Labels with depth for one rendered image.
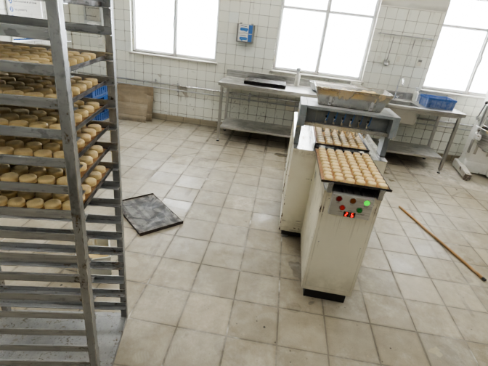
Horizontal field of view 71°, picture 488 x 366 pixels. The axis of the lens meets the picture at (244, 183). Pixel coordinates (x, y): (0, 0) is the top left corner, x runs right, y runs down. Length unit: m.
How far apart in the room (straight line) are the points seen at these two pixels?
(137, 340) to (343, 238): 1.35
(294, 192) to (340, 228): 0.75
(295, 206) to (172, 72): 3.74
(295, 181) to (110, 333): 1.69
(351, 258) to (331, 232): 0.23
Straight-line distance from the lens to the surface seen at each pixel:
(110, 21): 1.46
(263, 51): 5.66
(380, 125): 2.80
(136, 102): 6.06
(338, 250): 2.28
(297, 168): 2.75
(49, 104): 1.12
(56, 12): 1.04
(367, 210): 2.12
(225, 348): 2.15
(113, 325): 2.08
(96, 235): 1.80
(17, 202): 1.34
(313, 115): 2.71
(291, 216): 2.93
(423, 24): 5.93
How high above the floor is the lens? 1.67
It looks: 25 degrees down
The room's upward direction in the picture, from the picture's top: 7 degrees clockwise
